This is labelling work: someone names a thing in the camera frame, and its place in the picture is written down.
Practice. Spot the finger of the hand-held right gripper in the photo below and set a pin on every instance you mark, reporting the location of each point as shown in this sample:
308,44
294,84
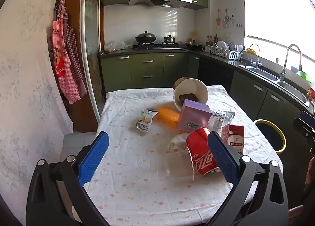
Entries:
304,130
309,117

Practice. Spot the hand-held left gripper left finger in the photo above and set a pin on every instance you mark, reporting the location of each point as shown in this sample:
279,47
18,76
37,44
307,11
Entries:
94,157

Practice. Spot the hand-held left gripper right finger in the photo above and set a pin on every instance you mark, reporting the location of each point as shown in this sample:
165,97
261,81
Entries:
221,157

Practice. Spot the red soda can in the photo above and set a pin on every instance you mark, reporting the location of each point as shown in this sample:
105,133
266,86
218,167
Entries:
199,152

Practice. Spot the yellow rimmed waste bin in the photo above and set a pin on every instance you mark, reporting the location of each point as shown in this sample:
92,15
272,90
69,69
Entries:
268,133

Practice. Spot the person's right forearm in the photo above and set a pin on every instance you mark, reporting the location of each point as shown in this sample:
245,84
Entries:
310,176

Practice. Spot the red and white milk carton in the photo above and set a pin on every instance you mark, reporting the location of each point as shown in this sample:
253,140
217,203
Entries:
233,137

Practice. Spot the red bowl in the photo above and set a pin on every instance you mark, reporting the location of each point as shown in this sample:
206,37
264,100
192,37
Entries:
312,93

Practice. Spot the steel kitchen sink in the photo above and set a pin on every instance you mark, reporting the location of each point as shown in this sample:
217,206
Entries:
292,88

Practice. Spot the clear plastic package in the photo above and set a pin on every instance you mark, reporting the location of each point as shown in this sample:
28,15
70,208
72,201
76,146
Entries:
220,117

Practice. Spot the green plastic container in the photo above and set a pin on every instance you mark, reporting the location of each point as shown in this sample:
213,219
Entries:
303,75

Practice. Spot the crumpled white tissue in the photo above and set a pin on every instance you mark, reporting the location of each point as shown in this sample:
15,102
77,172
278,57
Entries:
177,142

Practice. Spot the white patterned tablecloth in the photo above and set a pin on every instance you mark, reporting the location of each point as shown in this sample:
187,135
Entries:
137,179

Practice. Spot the clear plastic cup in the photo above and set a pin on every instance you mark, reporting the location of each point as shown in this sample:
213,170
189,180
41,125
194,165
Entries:
172,164

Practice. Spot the pink cardboard box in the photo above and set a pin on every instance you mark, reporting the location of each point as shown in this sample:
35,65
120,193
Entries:
194,115

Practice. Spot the large steel faucet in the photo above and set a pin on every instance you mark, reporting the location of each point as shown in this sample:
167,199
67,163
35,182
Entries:
283,73

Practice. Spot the white snack packet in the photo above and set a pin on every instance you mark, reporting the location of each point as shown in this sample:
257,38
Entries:
145,121

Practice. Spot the brown packet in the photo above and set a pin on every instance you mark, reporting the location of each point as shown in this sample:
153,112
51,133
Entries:
189,98

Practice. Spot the orange packet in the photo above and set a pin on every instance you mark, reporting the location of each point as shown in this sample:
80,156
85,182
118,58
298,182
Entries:
168,115

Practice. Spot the small steel faucet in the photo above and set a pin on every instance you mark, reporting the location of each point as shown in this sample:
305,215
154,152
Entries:
257,63

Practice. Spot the paper noodle bowl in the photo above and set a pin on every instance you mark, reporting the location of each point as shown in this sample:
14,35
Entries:
192,88

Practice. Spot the red print apron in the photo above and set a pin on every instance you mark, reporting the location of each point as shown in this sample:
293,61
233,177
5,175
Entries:
61,68

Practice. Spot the white dish rack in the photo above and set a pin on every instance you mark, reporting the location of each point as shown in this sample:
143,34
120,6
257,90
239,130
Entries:
230,55

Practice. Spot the green base cabinet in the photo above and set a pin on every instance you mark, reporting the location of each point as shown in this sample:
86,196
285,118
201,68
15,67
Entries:
147,68

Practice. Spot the red checked apron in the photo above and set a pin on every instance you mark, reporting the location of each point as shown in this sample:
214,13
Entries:
73,51

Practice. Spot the plastic bags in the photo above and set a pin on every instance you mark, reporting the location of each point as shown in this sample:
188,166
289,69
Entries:
115,45

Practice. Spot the sliding glass door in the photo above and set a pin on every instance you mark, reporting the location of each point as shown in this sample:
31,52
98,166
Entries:
92,44

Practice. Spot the kitchen window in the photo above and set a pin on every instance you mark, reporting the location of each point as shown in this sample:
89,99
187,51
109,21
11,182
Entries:
275,7

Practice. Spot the gas stove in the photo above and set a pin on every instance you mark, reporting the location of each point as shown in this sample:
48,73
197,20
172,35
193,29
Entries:
152,45

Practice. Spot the black wok with lid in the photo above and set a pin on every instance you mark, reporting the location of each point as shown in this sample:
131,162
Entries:
146,37

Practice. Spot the steel range hood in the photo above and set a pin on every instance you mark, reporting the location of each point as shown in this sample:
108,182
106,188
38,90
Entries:
157,0

